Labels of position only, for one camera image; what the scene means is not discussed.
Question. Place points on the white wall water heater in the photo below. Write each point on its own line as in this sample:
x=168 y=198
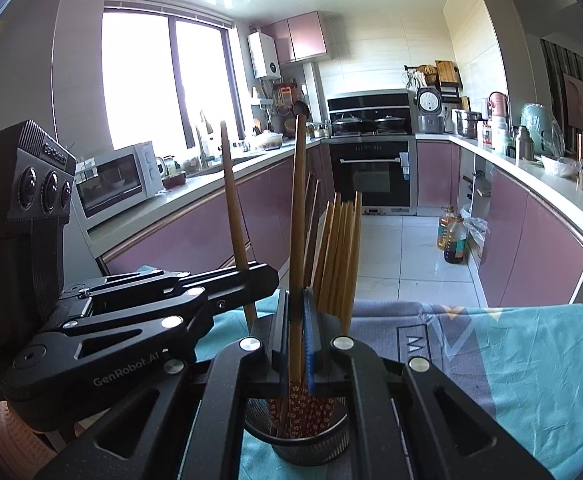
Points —
x=263 y=55

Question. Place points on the hanging pans and utensils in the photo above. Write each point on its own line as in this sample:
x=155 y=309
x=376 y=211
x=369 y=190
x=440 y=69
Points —
x=284 y=105

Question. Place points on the white microwave oven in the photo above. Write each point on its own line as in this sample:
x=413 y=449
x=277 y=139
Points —
x=116 y=180

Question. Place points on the large kitchen window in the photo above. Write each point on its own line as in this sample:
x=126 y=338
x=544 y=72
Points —
x=141 y=75

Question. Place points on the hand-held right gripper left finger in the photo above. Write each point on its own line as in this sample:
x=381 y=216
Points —
x=281 y=340

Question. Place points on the pink thermal jug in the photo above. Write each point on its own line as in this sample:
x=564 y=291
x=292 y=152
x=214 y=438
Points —
x=498 y=106

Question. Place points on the striped curtain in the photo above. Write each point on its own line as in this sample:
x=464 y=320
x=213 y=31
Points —
x=564 y=70

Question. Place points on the teal kitchen appliance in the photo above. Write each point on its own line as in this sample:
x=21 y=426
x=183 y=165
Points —
x=539 y=127

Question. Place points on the steel stockpot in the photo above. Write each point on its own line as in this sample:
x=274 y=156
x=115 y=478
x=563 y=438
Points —
x=466 y=125

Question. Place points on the steel sink faucet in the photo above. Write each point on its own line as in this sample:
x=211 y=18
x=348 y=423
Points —
x=205 y=147

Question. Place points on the pink wall cabinet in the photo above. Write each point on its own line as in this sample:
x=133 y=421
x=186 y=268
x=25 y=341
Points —
x=304 y=37

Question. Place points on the white rice cooker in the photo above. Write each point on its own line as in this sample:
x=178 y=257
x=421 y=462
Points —
x=430 y=102

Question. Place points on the wall rack with cutting boards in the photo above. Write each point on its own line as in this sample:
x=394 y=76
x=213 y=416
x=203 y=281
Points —
x=446 y=72

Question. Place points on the black range hood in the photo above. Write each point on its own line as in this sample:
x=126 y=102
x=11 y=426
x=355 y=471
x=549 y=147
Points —
x=369 y=104

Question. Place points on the pink base cabinet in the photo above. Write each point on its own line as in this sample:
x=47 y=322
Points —
x=531 y=235
x=191 y=225

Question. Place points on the teal grey printed tablecloth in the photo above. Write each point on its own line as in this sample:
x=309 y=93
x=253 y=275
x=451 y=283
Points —
x=521 y=360

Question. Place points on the black mesh holder cup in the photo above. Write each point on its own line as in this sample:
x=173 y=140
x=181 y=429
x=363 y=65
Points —
x=311 y=452

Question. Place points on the person's left forearm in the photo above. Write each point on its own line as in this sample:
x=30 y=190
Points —
x=1 y=435

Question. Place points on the dark cooking oil bottle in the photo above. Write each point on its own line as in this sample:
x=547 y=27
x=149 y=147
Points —
x=456 y=245

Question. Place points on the bundle of wooden chopsticks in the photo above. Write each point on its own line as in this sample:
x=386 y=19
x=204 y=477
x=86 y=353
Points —
x=341 y=260

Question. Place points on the steel thermos flask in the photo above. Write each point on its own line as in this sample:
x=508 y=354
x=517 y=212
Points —
x=523 y=145

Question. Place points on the black lidded wok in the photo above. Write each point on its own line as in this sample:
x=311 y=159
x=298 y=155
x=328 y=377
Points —
x=349 y=125
x=390 y=124

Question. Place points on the yellow cooking oil bottle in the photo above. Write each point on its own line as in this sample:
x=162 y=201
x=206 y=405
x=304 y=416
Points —
x=445 y=230

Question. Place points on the white bowl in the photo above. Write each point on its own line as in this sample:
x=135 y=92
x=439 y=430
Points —
x=560 y=166

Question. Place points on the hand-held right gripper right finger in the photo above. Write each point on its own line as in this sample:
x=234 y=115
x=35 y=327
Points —
x=310 y=345

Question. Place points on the red dish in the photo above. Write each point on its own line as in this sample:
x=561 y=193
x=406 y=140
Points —
x=175 y=180

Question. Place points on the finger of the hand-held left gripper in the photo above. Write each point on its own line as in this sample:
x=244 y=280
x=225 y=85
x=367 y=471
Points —
x=241 y=290
x=146 y=280

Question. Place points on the steel kettle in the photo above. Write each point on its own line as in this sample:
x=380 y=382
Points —
x=320 y=131

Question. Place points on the built-in black oven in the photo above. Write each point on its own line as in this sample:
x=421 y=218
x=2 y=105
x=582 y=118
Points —
x=371 y=180

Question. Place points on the white ceramic pot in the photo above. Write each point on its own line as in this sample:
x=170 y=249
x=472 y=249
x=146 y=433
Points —
x=267 y=141

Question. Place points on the clear plastic bag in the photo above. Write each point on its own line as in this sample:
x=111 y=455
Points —
x=476 y=232

